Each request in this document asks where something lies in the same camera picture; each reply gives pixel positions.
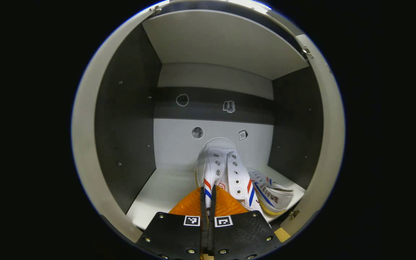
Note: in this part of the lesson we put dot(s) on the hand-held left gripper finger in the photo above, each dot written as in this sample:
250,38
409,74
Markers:
212,227
203,224

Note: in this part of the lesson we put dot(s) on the white striped canvas shoe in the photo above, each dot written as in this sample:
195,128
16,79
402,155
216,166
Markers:
226,166
276,196

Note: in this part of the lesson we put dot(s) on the grey shoe cabinet door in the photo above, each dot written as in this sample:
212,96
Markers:
332,144
85,144

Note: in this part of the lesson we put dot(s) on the grey shoe cabinet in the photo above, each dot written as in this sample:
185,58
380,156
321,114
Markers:
208,43

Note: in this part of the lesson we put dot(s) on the large ceiling light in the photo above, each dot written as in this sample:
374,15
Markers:
247,3

